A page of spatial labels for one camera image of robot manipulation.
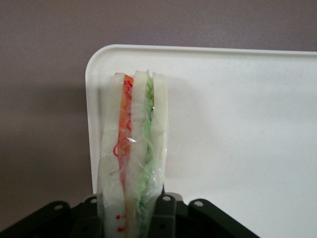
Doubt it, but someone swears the triangle sandwich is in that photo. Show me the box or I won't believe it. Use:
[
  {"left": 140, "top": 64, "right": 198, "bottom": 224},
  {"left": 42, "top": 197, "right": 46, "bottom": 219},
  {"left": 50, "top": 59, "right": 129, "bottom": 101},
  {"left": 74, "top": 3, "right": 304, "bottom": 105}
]
[{"left": 97, "top": 69, "right": 170, "bottom": 238}]

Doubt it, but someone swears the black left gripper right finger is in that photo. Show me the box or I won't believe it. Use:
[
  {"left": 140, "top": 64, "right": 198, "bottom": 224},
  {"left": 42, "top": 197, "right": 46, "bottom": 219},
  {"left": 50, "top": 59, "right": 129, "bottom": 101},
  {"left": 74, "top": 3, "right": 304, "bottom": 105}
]
[{"left": 148, "top": 192, "right": 261, "bottom": 238}]

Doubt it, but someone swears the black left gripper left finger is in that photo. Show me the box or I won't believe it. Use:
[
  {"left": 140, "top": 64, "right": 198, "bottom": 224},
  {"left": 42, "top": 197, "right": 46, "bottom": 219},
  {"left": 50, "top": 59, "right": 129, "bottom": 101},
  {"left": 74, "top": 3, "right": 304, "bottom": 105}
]
[{"left": 3, "top": 194, "right": 104, "bottom": 238}]

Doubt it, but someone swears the cream plastic tray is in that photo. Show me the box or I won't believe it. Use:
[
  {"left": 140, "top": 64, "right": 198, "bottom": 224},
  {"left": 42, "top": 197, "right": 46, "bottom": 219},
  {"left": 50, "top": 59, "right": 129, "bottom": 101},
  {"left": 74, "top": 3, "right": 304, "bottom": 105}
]
[{"left": 85, "top": 44, "right": 317, "bottom": 219}]

